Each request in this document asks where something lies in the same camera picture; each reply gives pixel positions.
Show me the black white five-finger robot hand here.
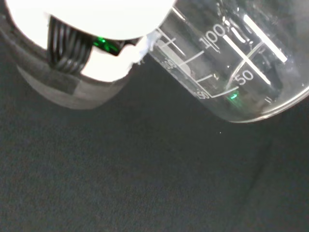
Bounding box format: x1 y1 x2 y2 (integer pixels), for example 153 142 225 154
0 0 177 110

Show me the black bench cloth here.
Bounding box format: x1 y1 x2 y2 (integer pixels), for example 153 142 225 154
0 29 309 232

